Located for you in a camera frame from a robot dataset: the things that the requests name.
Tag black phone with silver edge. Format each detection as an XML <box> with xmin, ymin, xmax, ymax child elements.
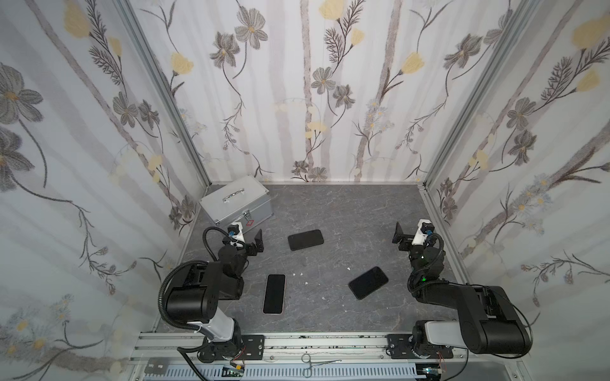
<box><xmin>263</xmin><ymin>275</ymin><xmax>286</xmax><ymax>314</ymax></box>

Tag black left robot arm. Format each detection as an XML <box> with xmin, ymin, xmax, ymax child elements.
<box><xmin>157</xmin><ymin>222</ymin><xmax>265</xmax><ymax>368</ymax></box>

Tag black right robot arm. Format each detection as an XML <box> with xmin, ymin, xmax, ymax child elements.
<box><xmin>392</xmin><ymin>219</ymin><xmax>533</xmax><ymax>360</ymax></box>

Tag silver aluminium case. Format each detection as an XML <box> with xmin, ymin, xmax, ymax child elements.
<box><xmin>200</xmin><ymin>176</ymin><xmax>273</xmax><ymax>233</ymax></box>

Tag black phone lying far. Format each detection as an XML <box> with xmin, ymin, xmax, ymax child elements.
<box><xmin>288</xmin><ymin>230</ymin><xmax>324</xmax><ymax>252</ymax></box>

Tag black phone lying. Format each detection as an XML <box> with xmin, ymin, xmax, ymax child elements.
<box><xmin>348</xmin><ymin>267</ymin><xmax>389</xmax><ymax>300</ymax></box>
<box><xmin>288</xmin><ymin>230</ymin><xmax>324</xmax><ymax>252</ymax></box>

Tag black phone lying right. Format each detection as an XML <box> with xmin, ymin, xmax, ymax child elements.
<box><xmin>348</xmin><ymin>267</ymin><xmax>389</xmax><ymax>300</ymax></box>

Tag steel forceps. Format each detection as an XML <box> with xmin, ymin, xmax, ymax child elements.
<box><xmin>301</xmin><ymin>353</ymin><xmax>341</xmax><ymax>378</ymax></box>

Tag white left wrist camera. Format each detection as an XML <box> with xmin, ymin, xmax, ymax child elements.
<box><xmin>227</xmin><ymin>222</ymin><xmax>246</xmax><ymax>248</ymax></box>

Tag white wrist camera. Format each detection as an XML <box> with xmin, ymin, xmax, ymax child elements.
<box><xmin>412</xmin><ymin>219</ymin><xmax>435</xmax><ymax>245</ymax></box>
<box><xmin>227</xmin><ymin>222</ymin><xmax>246</xmax><ymax>248</ymax></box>

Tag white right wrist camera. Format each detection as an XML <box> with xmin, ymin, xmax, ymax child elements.
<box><xmin>412</xmin><ymin>219</ymin><xmax>435</xmax><ymax>245</ymax></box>

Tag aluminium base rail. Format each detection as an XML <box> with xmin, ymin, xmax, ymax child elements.
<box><xmin>128</xmin><ymin>332</ymin><xmax>520</xmax><ymax>364</ymax></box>

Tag white slotted cable duct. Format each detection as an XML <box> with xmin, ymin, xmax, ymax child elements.
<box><xmin>142</xmin><ymin>363</ymin><xmax>430</xmax><ymax>381</ymax></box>

